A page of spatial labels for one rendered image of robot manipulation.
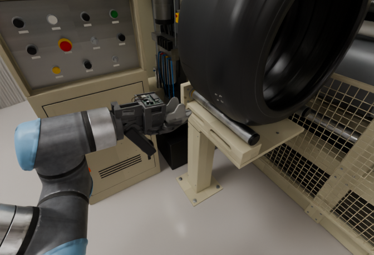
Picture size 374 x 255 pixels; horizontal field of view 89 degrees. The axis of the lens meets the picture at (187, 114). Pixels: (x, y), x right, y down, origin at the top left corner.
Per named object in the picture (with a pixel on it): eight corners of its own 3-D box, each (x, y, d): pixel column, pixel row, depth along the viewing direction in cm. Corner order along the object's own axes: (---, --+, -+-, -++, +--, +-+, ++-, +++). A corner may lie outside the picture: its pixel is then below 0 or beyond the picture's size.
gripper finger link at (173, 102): (192, 97, 52) (162, 103, 47) (190, 114, 55) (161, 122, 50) (187, 92, 54) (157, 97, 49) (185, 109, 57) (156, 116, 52)
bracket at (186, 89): (180, 103, 86) (180, 83, 80) (244, 82, 102) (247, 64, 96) (184, 106, 83) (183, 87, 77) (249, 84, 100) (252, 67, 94)
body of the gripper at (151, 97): (170, 104, 43) (116, 116, 38) (167, 133, 48) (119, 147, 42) (156, 90, 49) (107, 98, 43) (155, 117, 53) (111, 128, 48)
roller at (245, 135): (196, 86, 82) (200, 92, 85) (188, 92, 81) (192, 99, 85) (260, 132, 58) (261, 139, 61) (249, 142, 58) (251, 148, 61)
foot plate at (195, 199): (175, 179, 152) (175, 177, 150) (202, 164, 163) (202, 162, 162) (193, 206, 133) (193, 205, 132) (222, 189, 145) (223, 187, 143)
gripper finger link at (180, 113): (199, 102, 49) (167, 109, 45) (196, 121, 53) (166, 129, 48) (192, 97, 52) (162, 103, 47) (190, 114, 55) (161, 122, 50)
